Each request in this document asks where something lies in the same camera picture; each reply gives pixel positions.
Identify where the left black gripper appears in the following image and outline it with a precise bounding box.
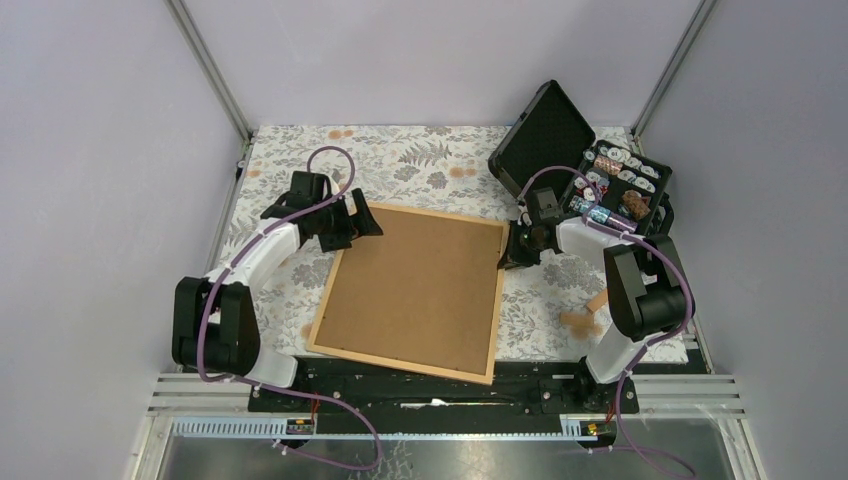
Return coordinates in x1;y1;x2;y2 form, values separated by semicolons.
312;187;382;251

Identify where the brown frame backing board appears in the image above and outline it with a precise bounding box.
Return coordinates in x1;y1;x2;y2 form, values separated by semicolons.
312;208;505;378

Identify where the light wooden picture frame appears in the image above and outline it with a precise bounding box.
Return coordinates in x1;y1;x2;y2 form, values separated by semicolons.
305;201;511;387

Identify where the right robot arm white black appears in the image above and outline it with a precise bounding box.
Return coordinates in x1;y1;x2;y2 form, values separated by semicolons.
498;188;694;412

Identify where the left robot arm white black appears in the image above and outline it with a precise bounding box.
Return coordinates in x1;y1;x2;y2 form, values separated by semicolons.
171;171;383;411

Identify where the floral patterned table mat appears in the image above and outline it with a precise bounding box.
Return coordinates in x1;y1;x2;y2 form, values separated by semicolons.
220;126;611;361

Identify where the small wooden block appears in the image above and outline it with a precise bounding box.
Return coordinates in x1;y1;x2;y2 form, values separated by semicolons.
559;312;595;329
585;289;609;314

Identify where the open black chip case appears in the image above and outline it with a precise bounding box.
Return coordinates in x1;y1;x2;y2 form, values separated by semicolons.
488;80;674;236

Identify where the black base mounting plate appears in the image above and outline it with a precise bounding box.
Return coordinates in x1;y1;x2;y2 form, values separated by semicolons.
247;357;641;417

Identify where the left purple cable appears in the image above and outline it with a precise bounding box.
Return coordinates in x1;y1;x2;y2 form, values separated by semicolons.
195;145;385;473

